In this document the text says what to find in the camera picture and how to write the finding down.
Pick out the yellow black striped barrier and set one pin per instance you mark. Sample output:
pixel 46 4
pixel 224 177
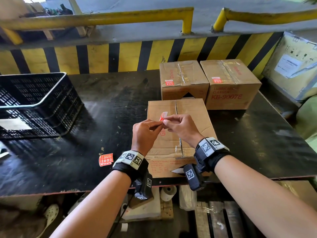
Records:
pixel 128 56

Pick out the green sack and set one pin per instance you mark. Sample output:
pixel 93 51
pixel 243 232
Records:
pixel 308 118

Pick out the black right wrist band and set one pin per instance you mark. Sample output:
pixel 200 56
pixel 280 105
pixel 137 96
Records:
pixel 210 152

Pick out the person's right hand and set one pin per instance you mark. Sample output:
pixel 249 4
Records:
pixel 185 130

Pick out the red-lettered taped cardboard box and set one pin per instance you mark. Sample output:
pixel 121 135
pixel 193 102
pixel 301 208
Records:
pixel 230 81

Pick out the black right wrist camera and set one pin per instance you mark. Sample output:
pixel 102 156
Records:
pixel 193 177

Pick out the white perforated shoe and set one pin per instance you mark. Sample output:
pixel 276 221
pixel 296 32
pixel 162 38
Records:
pixel 50 215

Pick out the short yellow metal railing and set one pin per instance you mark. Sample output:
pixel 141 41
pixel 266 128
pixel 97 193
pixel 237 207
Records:
pixel 267 16

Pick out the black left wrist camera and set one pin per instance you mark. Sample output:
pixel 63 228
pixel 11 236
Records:
pixel 143 187

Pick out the clear plastic bag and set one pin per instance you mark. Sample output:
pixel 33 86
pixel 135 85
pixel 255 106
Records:
pixel 187 198

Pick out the black left wrist band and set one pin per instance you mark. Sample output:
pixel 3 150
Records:
pixel 130 162

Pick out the person's left forearm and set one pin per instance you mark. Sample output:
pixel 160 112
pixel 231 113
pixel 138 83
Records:
pixel 99 203

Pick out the black wrist band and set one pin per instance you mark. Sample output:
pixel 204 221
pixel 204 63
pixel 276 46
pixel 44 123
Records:
pixel 130 162
pixel 210 152

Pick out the large white-labelled cardboard box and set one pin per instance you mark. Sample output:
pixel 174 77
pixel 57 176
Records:
pixel 294 69

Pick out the white paper roll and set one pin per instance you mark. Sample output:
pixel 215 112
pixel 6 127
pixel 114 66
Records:
pixel 168 193

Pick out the white paper label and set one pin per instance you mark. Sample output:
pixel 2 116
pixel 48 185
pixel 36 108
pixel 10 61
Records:
pixel 13 124

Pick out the black plastic crate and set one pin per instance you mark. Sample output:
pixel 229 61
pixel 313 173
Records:
pixel 42 101

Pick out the red and white sticker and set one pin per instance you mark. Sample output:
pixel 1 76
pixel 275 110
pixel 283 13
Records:
pixel 163 116

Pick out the red sticker sheet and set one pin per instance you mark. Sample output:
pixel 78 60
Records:
pixel 106 159

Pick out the person's right forearm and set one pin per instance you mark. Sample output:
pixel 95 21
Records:
pixel 262 195

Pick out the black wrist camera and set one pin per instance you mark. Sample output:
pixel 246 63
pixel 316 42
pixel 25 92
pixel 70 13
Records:
pixel 143 187
pixel 193 177

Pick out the person's right thumb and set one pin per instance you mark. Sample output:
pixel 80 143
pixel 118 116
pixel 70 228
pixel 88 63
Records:
pixel 168 124

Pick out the long yellow metal railing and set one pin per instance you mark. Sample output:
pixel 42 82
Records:
pixel 99 18

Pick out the open-seam cardboard box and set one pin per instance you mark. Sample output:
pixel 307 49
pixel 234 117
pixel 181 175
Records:
pixel 190 111

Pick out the wooden pallet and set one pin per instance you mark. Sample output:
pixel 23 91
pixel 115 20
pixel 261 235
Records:
pixel 220 220

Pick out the white flat board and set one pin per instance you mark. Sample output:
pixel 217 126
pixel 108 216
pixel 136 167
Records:
pixel 146 209

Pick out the person's left hand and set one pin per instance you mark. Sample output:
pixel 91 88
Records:
pixel 142 136

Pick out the person's left thumb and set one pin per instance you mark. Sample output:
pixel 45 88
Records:
pixel 156 130

